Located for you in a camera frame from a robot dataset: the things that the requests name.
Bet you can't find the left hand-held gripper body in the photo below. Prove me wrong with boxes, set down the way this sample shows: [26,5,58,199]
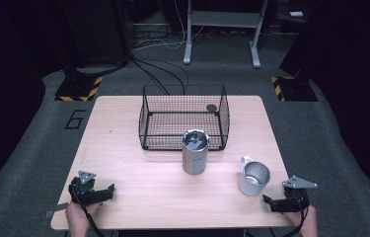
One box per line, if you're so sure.
[68,170,108,207]

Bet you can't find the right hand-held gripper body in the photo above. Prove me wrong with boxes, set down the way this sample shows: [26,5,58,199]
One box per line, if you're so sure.
[280,176,319,213]

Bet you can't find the white mug with handle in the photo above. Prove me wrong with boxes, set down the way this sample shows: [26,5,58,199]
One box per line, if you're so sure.
[238,155,271,198]

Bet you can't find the silver steel tumbler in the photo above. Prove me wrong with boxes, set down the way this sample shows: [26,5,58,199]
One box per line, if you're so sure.
[182,128,210,176]

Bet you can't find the black wire basket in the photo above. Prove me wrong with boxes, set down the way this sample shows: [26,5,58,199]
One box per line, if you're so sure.
[138,84,231,152]

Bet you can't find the person's right hand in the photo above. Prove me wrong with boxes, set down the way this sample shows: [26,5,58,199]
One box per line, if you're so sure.
[284,204,320,237]

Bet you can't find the person's left hand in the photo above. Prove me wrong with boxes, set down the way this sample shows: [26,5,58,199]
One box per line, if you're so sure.
[65,200,104,237]

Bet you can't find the grey tape strip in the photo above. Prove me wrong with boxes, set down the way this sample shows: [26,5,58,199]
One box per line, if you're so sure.
[43,201,70,219]

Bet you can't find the black base with striped edge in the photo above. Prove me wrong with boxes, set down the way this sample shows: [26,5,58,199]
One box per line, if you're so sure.
[54,74,104,103]
[270,75,320,103]

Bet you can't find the black curtain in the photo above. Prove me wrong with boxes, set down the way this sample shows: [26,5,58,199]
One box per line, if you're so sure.
[0,0,65,205]
[279,0,370,225]

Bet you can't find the black cabinet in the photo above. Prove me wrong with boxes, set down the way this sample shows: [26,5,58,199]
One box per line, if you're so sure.
[58,0,131,68]

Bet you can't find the left hand-held gripper black cable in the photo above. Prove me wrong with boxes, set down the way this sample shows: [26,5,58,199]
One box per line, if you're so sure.
[69,188,108,237]

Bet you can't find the hand-held gripper black cable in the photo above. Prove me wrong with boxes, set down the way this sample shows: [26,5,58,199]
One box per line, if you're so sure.
[280,210,309,237]
[69,188,108,237]

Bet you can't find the right hand-held gripper black cable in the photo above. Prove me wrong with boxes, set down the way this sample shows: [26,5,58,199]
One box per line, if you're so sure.
[280,210,309,237]

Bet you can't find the black floor cables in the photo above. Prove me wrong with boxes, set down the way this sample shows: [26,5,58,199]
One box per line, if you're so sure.
[131,56,190,97]

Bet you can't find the white floor cables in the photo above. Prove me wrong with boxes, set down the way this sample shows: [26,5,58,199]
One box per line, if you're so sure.
[132,0,206,51]

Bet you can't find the white metal desk frame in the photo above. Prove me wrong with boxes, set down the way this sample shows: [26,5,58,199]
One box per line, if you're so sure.
[183,0,269,69]

